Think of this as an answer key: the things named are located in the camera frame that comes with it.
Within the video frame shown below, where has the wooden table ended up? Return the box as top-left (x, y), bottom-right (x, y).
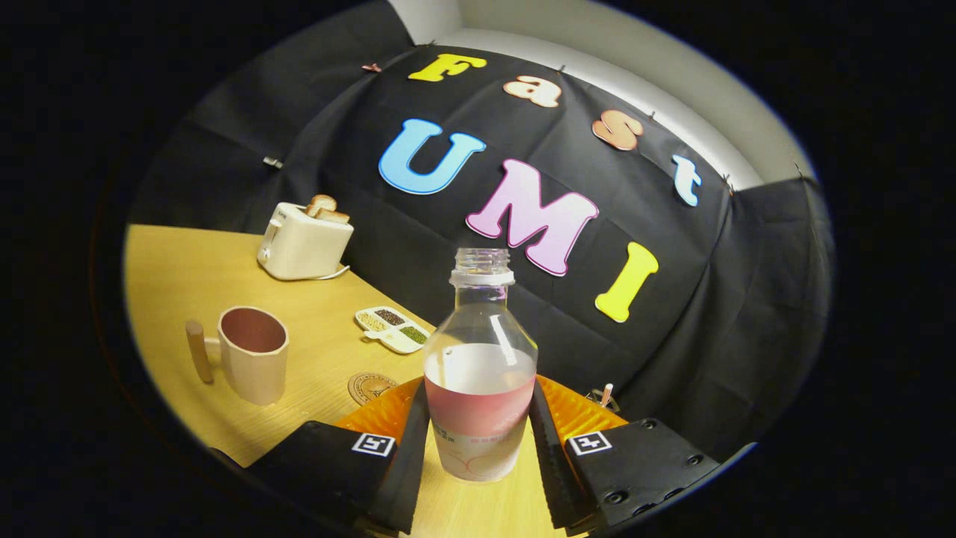
top-left (123, 224), bottom-right (568, 538)

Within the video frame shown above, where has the cream toaster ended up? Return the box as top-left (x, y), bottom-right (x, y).
top-left (257, 202), bottom-right (355, 282)

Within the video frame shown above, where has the beige cup wooden handle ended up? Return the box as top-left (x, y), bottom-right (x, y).
top-left (185, 306), bottom-right (290, 406)

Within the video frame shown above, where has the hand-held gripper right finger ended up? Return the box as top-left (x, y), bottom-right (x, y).
top-left (527, 374), bottom-right (721, 535)

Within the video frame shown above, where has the white divided dish with beans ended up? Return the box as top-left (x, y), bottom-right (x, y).
top-left (355, 306), bottom-right (432, 355)

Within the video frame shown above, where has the clear juice bottle pink label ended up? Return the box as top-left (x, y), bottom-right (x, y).
top-left (423, 248), bottom-right (538, 483)

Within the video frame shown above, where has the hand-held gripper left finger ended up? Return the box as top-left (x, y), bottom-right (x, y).
top-left (246, 377), bottom-right (432, 535)

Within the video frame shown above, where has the black backdrop cloth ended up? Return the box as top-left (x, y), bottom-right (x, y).
top-left (131, 0), bottom-right (834, 464)

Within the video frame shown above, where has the round wooden coaster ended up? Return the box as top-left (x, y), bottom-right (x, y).
top-left (347, 372), bottom-right (400, 406)

